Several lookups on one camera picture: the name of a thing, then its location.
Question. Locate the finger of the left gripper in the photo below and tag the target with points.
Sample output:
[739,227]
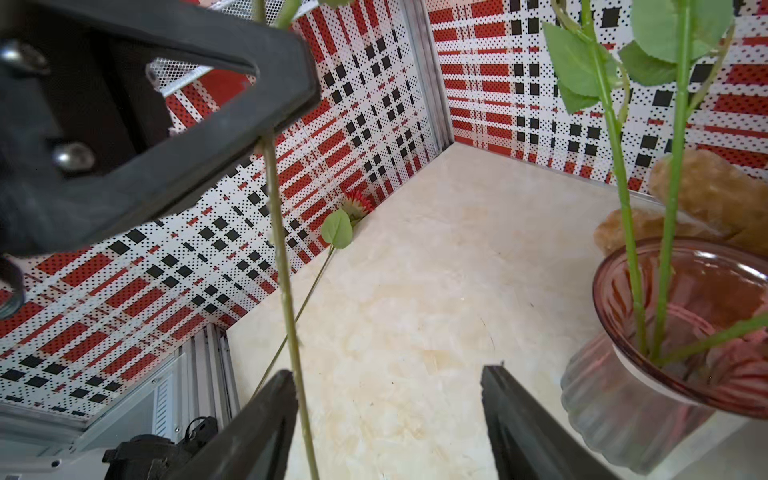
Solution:
[86,147]

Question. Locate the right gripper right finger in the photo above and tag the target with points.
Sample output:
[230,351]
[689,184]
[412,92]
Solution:
[526,441]

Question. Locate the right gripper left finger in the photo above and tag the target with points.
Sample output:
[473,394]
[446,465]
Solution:
[257,443]

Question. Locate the pink glass vase with ribbon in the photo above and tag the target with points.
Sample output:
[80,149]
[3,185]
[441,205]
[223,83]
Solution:
[679,365]

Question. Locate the small yellow daisy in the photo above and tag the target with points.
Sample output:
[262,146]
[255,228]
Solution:
[267,142]

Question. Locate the red daisy flower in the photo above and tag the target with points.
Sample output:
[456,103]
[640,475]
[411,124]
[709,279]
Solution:
[337,230]

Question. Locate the white rose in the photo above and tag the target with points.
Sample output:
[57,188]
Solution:
[738,330]

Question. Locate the cream rose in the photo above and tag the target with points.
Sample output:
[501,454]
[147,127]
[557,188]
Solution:
[684,42]

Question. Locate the pale green rose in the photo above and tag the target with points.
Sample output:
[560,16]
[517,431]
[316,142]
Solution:
[588,74]

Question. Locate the brown teddy bear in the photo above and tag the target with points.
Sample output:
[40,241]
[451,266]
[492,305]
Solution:
[728,204]

